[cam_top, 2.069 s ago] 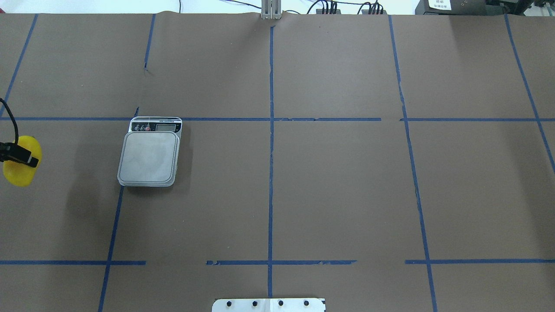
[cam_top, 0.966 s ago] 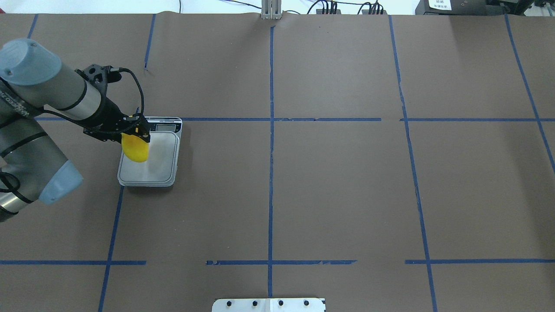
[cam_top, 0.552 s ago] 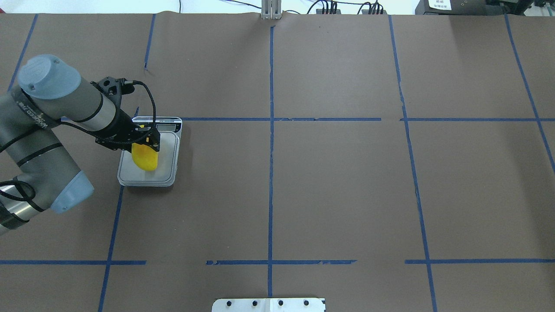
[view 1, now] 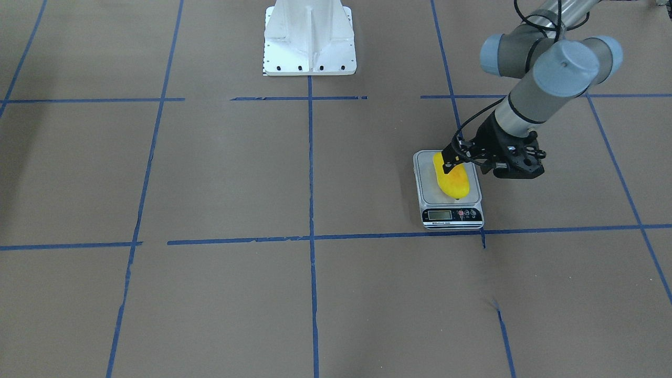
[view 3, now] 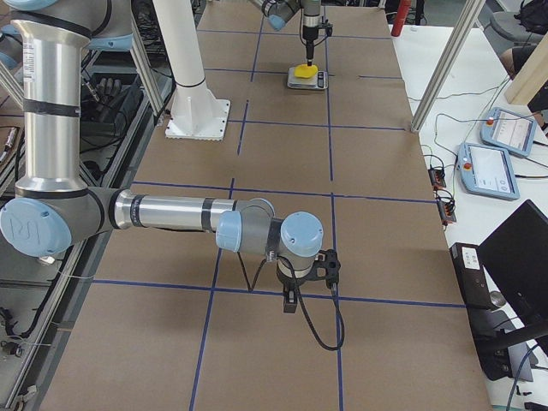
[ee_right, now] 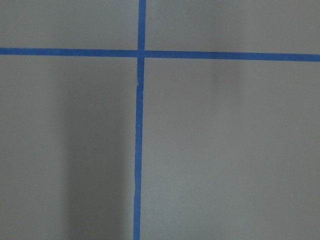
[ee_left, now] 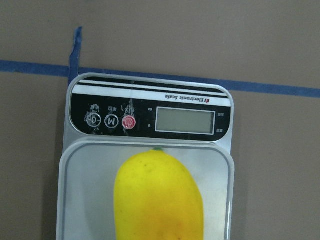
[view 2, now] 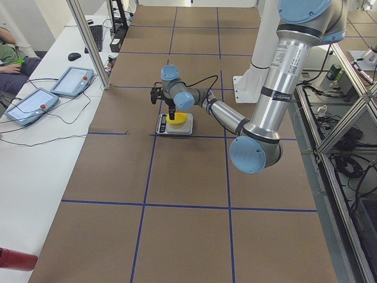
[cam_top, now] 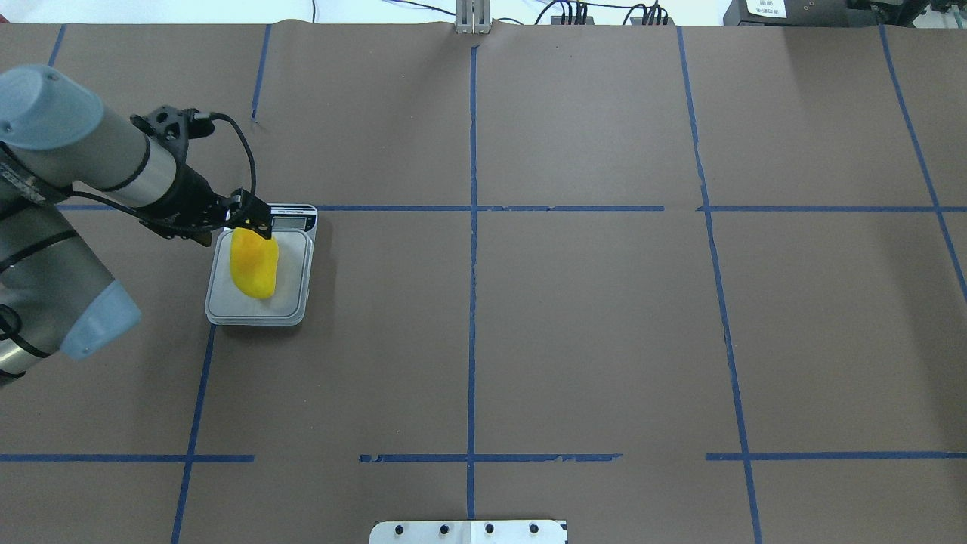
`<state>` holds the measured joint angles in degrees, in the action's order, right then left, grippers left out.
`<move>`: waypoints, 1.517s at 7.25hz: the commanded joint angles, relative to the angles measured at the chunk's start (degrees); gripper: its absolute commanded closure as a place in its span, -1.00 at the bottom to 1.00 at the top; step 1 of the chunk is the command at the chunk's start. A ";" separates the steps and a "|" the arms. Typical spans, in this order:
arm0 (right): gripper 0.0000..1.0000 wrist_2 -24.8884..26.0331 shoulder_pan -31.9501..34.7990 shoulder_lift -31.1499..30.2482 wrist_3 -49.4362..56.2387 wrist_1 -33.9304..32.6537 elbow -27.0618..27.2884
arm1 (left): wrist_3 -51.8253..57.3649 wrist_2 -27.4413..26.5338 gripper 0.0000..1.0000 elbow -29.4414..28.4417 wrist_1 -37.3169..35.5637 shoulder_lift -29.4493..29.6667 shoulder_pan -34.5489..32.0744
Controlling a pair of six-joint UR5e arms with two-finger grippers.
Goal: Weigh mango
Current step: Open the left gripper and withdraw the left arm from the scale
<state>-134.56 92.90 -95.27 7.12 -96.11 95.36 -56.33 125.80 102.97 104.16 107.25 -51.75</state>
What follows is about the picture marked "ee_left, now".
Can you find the yellow mango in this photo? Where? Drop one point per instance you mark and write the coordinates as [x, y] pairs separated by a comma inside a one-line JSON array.
[[155, 197]]

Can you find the blue tape strip by scale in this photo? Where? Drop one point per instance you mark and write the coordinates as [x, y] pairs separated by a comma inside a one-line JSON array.
[[232, 85]]

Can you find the silver electronic kitchen scale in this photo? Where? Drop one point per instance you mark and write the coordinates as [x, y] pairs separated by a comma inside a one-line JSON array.
[[109, 118]]

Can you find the blue tape stub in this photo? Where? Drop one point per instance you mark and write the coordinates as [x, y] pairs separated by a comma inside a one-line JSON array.
[[74, 58]]

